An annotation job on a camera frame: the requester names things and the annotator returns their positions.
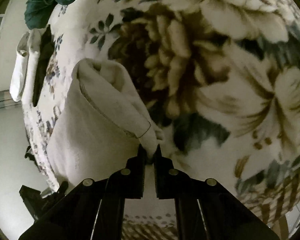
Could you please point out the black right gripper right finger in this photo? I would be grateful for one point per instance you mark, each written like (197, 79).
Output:
(205, 209)

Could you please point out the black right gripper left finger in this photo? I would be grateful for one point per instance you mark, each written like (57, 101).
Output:
(94, 209)

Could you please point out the white black-collared t-shirt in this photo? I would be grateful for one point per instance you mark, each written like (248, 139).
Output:
(102, 125)

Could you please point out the folded white clothes stack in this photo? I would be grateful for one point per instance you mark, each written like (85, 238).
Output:
(27, 73)

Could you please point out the floral fleece bed blanket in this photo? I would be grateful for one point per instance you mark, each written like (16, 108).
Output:
(220, 78)

